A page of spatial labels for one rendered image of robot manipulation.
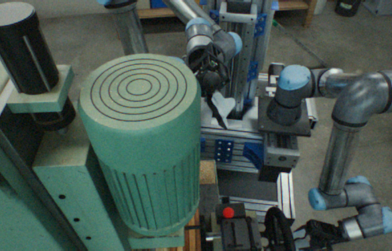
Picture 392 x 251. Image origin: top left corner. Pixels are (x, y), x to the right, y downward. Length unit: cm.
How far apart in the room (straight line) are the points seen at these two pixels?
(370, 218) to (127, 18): 102
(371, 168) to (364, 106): 161
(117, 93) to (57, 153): 14
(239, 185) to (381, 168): 111
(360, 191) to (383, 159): 144
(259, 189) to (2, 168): 156
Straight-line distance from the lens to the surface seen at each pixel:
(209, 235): 89
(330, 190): 109
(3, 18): 41
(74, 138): 52
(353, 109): 91
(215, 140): 146
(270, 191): 188
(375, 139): 271
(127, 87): 44
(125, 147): 40
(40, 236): 61
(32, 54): 42
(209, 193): 102
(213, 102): 72
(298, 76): 126
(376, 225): 115
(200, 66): 73
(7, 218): 57
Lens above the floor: 179
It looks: 47 degrees down
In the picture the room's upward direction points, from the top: straight up
